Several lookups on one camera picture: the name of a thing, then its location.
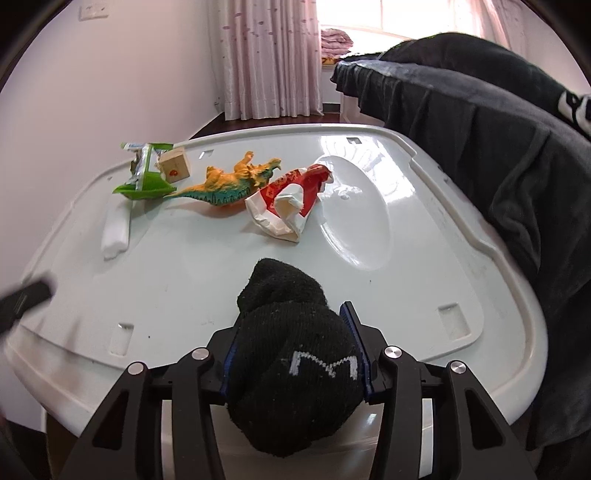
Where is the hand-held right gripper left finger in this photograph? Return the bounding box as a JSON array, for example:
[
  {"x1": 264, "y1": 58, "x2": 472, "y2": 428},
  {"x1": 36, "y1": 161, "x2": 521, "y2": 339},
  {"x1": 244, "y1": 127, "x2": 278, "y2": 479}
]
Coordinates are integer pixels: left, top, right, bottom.
[{"x1": 58, "y1": 325, "x2": 241, "y2": 480}]

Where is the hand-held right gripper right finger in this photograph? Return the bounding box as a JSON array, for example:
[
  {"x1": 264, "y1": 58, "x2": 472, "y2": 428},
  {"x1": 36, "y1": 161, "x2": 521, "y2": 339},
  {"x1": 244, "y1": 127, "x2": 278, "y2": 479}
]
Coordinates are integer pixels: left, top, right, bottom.
[{"x1": 341, "y1": 301, "x2": 539, "y2": 480}]

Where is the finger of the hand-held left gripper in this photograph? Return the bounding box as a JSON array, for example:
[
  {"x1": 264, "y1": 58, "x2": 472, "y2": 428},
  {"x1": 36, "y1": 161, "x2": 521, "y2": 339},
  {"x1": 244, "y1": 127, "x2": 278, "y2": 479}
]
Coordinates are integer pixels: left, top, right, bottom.
[{"x1": 0, "y1": 274, "x2": 55, "y2": 335}]

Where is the black sock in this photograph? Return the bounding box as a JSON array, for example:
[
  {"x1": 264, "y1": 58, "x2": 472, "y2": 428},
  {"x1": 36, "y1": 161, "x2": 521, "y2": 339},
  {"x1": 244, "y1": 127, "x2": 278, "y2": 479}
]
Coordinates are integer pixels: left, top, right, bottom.
[{"x1": 226, "y1": 257, "x2": 366, "y2": 459}]

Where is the white plastic storage box lid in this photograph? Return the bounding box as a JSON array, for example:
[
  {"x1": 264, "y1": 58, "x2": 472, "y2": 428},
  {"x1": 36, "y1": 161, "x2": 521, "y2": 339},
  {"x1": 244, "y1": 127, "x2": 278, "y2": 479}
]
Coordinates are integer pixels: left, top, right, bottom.
[{"x1": 0, "y1": 124, "x2": 550, "y2": 425}]

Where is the white foam block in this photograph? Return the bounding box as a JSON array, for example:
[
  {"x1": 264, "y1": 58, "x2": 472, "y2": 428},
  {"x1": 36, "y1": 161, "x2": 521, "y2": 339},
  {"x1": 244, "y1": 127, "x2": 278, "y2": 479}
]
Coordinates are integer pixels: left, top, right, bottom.
[{"x1": 102, "y1": 200, "x2": 132, "y2": 260}]

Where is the red white crumpled wrapper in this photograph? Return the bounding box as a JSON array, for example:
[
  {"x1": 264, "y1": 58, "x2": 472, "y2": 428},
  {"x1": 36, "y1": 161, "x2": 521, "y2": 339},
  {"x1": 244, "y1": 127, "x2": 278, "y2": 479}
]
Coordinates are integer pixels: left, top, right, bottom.
[{"x1": 245, "y1": 163, "x2": 334, "y2": 244}]

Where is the green snack wrapper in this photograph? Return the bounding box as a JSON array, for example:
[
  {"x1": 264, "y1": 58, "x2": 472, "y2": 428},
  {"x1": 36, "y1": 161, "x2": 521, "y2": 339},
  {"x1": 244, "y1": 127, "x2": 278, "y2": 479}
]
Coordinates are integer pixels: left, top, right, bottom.
[{"x1": 112, "y1": 141, "x2": 178, "y2": 200}]

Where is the orange and green dinosaur toy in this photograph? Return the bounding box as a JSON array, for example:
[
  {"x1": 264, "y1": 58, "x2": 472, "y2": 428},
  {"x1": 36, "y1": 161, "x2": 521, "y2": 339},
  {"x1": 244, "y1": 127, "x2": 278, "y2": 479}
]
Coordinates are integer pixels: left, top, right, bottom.
[{"x1": 163, "y1": 150, "x2": 282, "y2": 213}]

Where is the small wooden cube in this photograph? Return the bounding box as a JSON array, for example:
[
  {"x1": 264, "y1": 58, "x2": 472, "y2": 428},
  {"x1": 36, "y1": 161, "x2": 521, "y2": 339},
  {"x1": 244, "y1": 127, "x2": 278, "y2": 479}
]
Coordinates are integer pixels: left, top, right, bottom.
[{"x1": 158, "y1": 147, "x2": 191, "y2": 181}]

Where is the dark grey blanket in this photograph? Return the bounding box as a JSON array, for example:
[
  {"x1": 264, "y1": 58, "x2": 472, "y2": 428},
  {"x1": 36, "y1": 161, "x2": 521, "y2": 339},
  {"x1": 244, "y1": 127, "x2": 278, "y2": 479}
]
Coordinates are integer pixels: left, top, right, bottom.
[{"x1": 330, "y1": 32, "x2": 591, "y2": 450}]

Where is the folded pink quilt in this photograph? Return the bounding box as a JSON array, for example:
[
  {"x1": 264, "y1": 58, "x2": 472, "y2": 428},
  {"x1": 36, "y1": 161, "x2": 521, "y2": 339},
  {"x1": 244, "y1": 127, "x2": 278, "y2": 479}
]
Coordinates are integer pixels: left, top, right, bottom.
[{"x1": 321, "y1": 28, "x2": 354, "y2": 58}]

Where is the pink patterned curtain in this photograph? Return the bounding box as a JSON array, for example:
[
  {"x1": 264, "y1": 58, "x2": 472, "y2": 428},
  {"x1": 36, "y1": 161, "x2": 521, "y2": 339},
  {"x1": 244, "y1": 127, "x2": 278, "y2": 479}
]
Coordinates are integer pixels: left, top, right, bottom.
[
  {"x1": 215, "y1": 0, "x2": 324, "y2": 121},
  {"x1": 480, "y1": 0, "x2": 527, "y2": 56}
]

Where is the black and white printed cloth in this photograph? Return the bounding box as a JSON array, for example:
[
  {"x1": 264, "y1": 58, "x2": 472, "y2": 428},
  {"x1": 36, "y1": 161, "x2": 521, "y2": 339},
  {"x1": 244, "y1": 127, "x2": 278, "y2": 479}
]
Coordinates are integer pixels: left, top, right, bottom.
[{"x1": 556, "y1": 90, "x2": 591, "y2": 134}]

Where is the white bed frame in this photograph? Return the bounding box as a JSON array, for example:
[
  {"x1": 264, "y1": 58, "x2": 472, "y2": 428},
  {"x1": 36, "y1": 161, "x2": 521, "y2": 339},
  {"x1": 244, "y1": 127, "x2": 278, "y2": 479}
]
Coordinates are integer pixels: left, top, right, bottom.
[{"x1": 341, "y1": 90, "x2": 384, "y2": 126}]

